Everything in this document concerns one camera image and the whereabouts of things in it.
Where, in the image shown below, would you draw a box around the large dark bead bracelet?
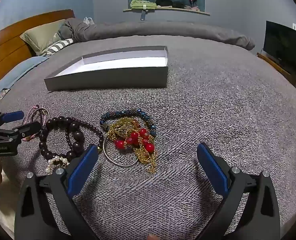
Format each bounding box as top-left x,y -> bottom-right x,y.
39,116 -> 85,162

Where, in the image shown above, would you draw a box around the small dark bead necklace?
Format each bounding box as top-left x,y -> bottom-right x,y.
65,119 -> 105,153

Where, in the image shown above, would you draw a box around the wooden television stand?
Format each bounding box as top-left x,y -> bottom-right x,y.
256,52 -> 296,88

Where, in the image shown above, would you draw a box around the wooden window shelf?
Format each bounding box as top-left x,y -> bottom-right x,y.
123,7 -> 210,16

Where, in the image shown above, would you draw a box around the grey knitted bedspread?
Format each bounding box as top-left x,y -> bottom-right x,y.
0,37 -> 296,240

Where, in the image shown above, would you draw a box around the wooden headboard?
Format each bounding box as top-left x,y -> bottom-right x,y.
0,9 -> 75,83

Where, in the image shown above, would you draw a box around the thin silver bangle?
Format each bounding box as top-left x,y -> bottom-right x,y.
103,130 -> 140,167

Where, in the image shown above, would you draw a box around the blue bead bracelet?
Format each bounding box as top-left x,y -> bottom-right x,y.
100,108 -> 158,138

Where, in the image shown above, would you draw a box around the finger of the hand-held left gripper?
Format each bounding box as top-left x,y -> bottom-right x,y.
12,121 -> 42,138
0,111 -> 24,126

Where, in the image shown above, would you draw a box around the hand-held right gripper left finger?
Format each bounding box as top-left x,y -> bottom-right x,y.
14,144 -> 100,240

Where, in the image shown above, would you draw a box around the grey duvet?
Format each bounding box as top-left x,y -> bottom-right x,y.
58,18 -> 255,51

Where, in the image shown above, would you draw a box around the pink string bracelet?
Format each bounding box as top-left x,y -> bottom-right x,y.
22,105 -> 51,142

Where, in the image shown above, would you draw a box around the grey striped pillow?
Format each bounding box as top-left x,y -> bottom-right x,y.
42,38 -> 75,55

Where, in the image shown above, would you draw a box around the gold chain with red beads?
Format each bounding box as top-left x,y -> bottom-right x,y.
107,117 -> 159,174

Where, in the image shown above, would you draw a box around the white pearl bracelet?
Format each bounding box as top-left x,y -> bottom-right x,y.
45,155 -> 70,174

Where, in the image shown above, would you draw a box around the green cloth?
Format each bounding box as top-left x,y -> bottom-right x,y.
130,0 -> 157,10

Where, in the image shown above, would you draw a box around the white shallow tray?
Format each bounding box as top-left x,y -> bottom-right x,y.
44,45 -> 169,91

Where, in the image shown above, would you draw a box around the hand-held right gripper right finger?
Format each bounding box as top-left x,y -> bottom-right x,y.
196,142 -> 280,240

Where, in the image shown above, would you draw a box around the black cloth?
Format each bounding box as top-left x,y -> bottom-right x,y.
155,0 -> 186,8

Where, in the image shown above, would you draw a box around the olive pillow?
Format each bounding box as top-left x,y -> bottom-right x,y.
20,19 -> 66,55

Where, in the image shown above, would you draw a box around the black television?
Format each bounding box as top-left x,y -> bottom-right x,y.
263,20 -> 296,78

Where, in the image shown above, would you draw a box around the light blue blanket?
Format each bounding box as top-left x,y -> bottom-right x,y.
0,56 -> 50,108

